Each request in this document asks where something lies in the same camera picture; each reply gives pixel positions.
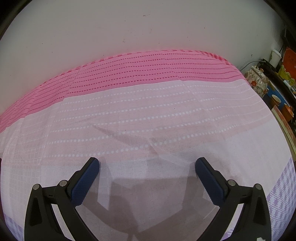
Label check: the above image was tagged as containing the cluttered side shelf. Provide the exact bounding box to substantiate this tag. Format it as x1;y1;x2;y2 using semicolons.
261;46;296;149

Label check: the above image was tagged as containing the pink purple checkered tablecloth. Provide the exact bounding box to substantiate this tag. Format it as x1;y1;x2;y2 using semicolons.
1;50;295;240

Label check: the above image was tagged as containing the red and yellow box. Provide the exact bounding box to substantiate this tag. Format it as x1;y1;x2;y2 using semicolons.
278;47;296;85

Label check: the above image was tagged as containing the white cup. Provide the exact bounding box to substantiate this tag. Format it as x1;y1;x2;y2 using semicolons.
269;49;281;68

